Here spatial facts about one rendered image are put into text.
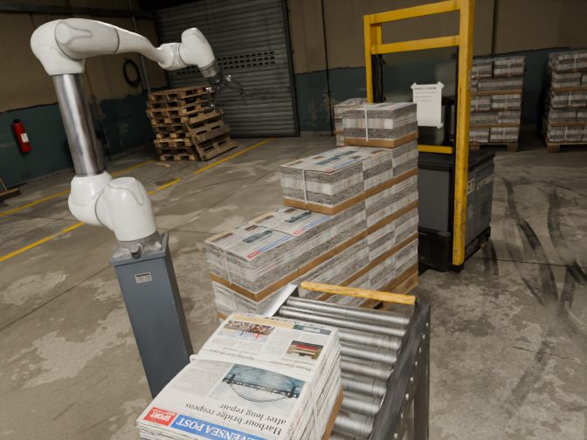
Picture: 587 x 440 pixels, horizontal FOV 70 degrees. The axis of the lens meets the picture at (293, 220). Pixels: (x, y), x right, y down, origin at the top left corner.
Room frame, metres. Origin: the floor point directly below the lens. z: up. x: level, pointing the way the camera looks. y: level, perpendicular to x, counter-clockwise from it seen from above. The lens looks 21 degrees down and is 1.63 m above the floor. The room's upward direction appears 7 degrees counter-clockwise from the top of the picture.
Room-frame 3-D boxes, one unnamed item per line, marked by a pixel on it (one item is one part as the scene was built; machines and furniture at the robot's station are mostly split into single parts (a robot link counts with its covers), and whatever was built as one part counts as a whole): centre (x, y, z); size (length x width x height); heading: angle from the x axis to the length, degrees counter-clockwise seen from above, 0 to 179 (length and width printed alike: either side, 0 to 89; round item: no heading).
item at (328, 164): (2.31, -0.18, 1.07); 0.37 x 0.29 x 0.01; 43
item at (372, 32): (3.24, -0.71, 0.97); 0.09 x 0.09 x 1.75; 43
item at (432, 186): (3.25, -1.21, 0.40); 0.69 x 0.55 x 0.80; 43
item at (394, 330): (1.21, -0.12, 0.77); 0.47 x 0.05 x 0.05; 63
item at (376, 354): (1.09, -0.06, 0.77); 0.47 x 0.05 x 0.05; 63
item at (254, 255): (2.21, -0.09, 0.42); 1.17 x 0.39 x 0.83; 133
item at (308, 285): (1.33, -0.19, 0.81); 0.43 x 0.03 x 0.02; 63
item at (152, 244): (1.53, 0.61, 1.03); 0.22 x 0.18 x 0.06; 10
